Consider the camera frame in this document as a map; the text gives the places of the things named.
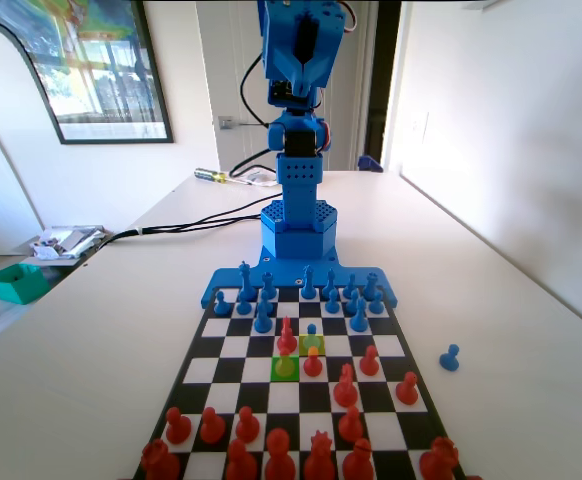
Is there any blue chess queen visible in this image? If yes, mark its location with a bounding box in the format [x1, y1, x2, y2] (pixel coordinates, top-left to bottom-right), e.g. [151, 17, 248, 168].
[236, 260, 254, 302]

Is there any yellow handled screwdriver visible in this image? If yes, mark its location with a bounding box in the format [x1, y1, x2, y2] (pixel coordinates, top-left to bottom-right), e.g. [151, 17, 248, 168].
[193, 167, 252, 187]

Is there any thin black cable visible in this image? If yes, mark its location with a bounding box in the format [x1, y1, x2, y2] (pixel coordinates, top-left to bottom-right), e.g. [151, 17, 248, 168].
[228, 148, 280, 179]

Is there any red chess rook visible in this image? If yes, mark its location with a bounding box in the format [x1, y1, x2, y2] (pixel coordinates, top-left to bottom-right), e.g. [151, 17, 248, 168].
[418, 436, 460, 480]
[140, 438, 181, 480]

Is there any silver door handle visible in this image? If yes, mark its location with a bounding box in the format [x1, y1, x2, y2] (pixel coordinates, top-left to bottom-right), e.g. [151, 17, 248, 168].
[217, 115, 272, 131]

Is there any red chess queen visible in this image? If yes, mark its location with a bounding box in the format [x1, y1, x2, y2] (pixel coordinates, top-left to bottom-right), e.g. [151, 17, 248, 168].
[303, 430, 336, 480]

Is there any red chess king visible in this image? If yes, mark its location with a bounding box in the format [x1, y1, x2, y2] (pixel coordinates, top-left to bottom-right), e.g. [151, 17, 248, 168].
[264, 427, 297, 480]

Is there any small blue printed part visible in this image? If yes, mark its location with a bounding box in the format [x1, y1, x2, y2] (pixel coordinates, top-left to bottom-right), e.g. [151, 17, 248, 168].
[357, 154, 385, 174]

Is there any red chess pawn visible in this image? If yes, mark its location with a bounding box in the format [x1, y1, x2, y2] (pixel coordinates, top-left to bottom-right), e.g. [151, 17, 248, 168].
[338, 404, 365, 444]
[359, 344, 380, 377]
[303, 346, 324, 378]
[234, 405, 261, 444]
[275, 348, 294, 378]
[395, 371, 420, 406]
[199, 406, 227, 445]
[164, 406, 193, 445]

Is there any black framed picture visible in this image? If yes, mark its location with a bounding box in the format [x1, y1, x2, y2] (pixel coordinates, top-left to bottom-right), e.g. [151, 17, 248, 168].
[0, 0, 175, 145]

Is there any white door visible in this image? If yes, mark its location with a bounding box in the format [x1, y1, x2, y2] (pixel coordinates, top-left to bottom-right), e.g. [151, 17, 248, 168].
[195, 0, 375, 174]

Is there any green plastic box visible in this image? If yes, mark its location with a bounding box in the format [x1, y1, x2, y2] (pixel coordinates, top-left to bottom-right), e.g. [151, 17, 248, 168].
[0, 263, 51, 305]

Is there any white red servo wire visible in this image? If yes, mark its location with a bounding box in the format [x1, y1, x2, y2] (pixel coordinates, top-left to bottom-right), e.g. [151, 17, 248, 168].
[343, 0, 361, 34]

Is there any pile of papers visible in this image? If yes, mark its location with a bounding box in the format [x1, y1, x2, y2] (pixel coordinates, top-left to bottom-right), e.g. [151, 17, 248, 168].
[28, 225, 108, 261]

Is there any red chess bishop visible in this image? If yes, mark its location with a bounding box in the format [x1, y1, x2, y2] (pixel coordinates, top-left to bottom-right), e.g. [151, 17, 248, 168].
[225, 438, 259, 480]
[341, 437, 375, 480]

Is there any black white chessboard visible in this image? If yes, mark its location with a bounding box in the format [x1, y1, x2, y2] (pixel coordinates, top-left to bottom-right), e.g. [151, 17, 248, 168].
[131, 284, 467, 480]

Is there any blue chess king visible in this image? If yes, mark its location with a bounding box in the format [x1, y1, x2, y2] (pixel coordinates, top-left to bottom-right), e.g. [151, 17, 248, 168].
[300, 265, 318, 301]

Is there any black cable bundle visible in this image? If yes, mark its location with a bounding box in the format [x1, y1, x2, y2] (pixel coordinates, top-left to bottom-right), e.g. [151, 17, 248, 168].
[101, 192, 285, 247]

